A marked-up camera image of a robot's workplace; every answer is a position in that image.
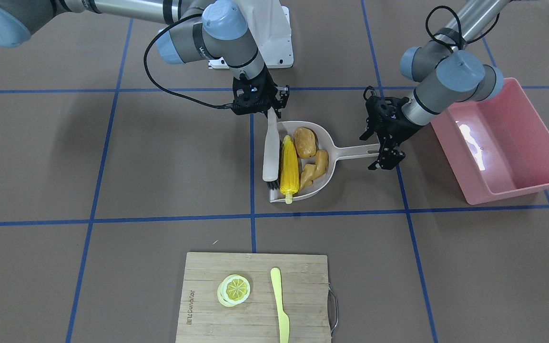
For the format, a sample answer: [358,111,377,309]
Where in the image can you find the brown toy potato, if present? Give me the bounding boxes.
[294,127,317,159]

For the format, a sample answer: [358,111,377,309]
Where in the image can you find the yellow toy corn cob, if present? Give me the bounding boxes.
[279,135,299,204]

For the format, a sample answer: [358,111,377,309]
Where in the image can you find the bamboo cutting board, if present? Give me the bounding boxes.
[175,252,333,343]

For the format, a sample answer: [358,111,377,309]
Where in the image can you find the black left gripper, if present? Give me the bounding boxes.
[359,87,423,170]

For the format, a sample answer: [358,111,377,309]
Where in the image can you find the yellow toy lemon slice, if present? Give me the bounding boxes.
[216,275,251,307]

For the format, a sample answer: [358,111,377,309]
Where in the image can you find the beige plastic dustpan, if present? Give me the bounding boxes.
[269,121,381,204]

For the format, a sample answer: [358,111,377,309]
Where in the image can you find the yellow plastic toy knife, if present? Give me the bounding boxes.
[270,267,290,343]

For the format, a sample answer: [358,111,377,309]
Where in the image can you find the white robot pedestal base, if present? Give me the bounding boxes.
[201,0,294,68]

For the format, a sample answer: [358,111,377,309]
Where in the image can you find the tan toy ginger root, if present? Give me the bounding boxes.
[299,150,329,191]

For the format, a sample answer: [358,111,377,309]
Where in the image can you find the pink plastic bin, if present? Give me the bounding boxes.
[431,78,549,205]

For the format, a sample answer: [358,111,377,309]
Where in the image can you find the beige hand brush black bristles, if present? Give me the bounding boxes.
[262,108,281,190]

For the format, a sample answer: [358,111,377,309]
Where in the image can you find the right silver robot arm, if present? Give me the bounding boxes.
[0,0,291,119]

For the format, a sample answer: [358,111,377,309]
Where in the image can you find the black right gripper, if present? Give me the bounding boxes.
[232,67,290,119]

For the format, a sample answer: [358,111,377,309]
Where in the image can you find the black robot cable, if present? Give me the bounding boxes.
[143,28,234,110]

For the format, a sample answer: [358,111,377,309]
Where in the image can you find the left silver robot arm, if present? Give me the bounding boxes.
[360,0,508,170]

